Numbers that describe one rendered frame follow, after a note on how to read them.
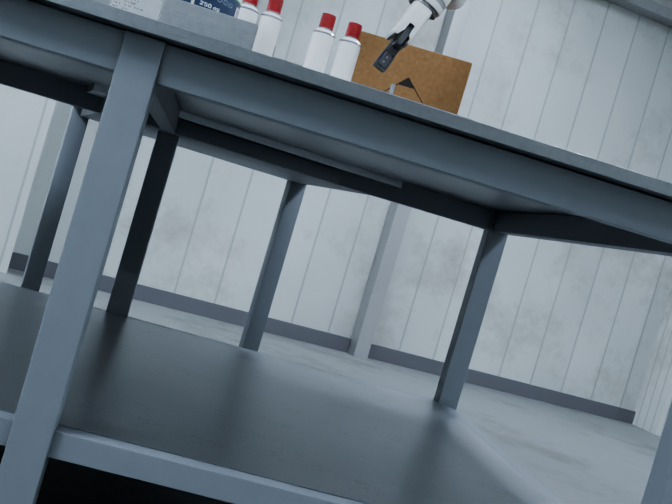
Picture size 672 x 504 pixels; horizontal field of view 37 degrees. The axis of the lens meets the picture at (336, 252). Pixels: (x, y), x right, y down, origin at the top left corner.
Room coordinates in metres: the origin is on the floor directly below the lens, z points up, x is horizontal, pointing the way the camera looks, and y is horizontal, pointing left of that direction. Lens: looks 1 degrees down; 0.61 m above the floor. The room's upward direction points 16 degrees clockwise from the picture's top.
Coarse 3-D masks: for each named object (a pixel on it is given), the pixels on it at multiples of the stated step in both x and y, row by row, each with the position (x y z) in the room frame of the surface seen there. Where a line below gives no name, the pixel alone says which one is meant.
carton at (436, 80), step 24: (360, 48) 2.56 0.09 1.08; (384, 48) 2.56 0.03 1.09; (408, 48) 2.56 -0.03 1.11; (360, 72) 2.56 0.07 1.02; (384, 72) 2.56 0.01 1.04; (408, 72) 2.56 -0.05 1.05; (432, 72) 2.55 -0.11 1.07; (456, 72) 2.55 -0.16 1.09; (408, 96) 2.56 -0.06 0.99; (432, 96) 2.55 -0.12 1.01; (456, 96) 2.55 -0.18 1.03
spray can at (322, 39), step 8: (328, 16) 2.30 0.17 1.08; (320, 24) 2.30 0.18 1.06; (328, 24) 2.30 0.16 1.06; (320, 32) 2.29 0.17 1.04; (328, 32) 2.29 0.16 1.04; (312, 40) 2.30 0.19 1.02; (320, 40) 2.29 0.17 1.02; (328, 40) 2.29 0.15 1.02; (312, 48) 2.29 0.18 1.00; (320, 48) 2.29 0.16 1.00; (328, 48) 2.30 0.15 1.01; (312, 56) 2.29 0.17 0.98; (320, 56) 2.29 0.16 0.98; (328, 56) 2.30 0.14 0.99; (304, 64) 2.30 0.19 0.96; (312, 64) 2.29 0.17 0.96; (320, 64) 2.29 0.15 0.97
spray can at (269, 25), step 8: (272, 0) 2.29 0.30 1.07; (280, 0) 2.29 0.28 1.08; (272, 8) 2.29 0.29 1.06; (280, 8) 2.30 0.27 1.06; (264, 16) 2.28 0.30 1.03; (272, 16) 2.28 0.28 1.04; (264, 24) 2.28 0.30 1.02; (272, 24) 2.28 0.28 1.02; (280, 24) 2.30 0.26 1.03; (264, 32) 2.28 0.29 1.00; (272, 32) 2.28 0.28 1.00; (256, 40) 2.28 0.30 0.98; (264, 40) 2.28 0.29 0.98; (272, 40) 2.29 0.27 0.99; (256, 48) 2.28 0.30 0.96; (264, 48) 2.28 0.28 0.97; (272, 48) 2.29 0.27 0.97
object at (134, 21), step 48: (48, 0) 1.41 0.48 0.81; (0, 48) 2.42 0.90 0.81; (192, 48) 1.46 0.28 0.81; (240, 48) 1.45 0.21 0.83; (336, 96) 1.52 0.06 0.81; (384, 96) 1.48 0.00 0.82; (288, 144) 2.78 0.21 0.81; (336, 144) 2.34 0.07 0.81; (528, 144) 1.51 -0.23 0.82; (480, 192) 2.50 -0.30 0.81
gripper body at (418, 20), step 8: (416, 0) 2.31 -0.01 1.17; (408, 8) 2.32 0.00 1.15; (416, 8) 2.29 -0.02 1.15; (424, 8) 2.30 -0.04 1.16; (408, 16) 2.29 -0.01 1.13; (416, 16) 2.29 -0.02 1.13; (424, 16) 2.30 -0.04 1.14; (432, 16) 2.34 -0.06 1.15; (400, 24) 2.29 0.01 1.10; (408, 24) 2.29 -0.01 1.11; (416, 24) 2.29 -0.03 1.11; (424, 24) 2.32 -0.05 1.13; (392, 32) 2.29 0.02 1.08; (400, 32) 2.32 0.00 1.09; (416, 32) 2.29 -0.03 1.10; (408, 40) 2.38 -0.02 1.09
